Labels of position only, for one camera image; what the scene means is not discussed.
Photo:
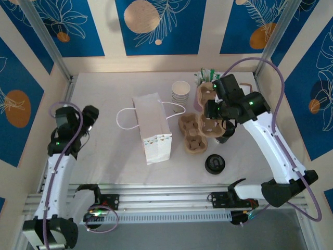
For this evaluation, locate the white paper cup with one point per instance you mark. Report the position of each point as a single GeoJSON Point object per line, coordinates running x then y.
{"type": "Point", "coordinates": [180, 88]}
{"type": "Point", "coordinates": [177, 101]}
{"type": "Point", "coordinates": [180, 98]}
{"type": "Point", "coordinates": [178, 110]}
{"type": "Point", "coordinates": [175, 105]}

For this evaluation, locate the pink cylindrical holder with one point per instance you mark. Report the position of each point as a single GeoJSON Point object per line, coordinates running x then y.
{"type": "Point", "coordinates": [197, 101]}

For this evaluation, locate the black electronics board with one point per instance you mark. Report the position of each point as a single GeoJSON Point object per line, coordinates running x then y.
{"type": "Point", "coordinates": [238, 220]}
{"type": "Point", "coordinates": [91, 220]}

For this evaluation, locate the aluminium frame post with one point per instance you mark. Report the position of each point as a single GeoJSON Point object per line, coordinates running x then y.
{"type": "Point", "coordinates": [278, 39]}
{"type": "Point", "coordinates": [47, 39]}

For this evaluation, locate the white cartoon print gift bag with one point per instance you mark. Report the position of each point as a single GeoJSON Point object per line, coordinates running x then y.
{"type": "Point", "coordinates": [152, 125]}

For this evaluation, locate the brown pulp cup carrier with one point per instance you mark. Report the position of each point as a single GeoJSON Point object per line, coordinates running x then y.
{"type": "Point", "coordinates": [193, 145]}
{"type": "Point", "coordinates": [208, 129]}

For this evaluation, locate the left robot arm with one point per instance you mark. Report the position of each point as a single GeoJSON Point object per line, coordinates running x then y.
{"type": "Point", "coordinates": [56, 182]}

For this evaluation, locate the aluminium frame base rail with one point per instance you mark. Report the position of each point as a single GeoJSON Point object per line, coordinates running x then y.
{"type": "Point", "coordinates": [161, 198]}

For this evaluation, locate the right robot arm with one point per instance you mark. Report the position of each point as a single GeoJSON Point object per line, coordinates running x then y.
{"type": "Point", "coordinates": [270, 151]}

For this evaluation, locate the green white wrapped straw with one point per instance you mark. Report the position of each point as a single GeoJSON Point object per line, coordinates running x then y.
{"type": "Point", "coordinates": [202, 73]}
{"type": "Point", "coordinates": [218, 76]}
{"type": "Point", "coordinates": [197, 79]}
{"type": "Point", "coordinates": [212, 73]}

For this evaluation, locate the white paper napkin stack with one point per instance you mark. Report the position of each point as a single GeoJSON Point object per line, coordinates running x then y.
{"type": "Point", "coordinates": [247, 89]}

